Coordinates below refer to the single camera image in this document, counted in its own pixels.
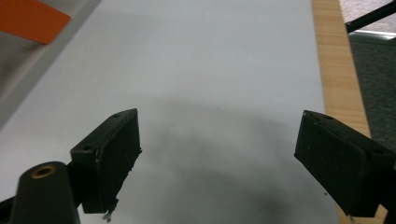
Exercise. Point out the black metal stand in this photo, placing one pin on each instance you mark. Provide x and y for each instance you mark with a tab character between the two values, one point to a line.
370	17

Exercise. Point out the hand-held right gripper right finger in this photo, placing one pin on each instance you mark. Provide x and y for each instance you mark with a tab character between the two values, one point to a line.
339	161

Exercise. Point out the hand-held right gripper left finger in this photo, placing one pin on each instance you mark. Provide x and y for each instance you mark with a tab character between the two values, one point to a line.
109	161

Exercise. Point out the metal floor rail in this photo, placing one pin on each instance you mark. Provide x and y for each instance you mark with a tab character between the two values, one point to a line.
373	35

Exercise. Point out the white two-tier shoe rack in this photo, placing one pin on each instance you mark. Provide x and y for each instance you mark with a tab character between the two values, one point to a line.
28	21

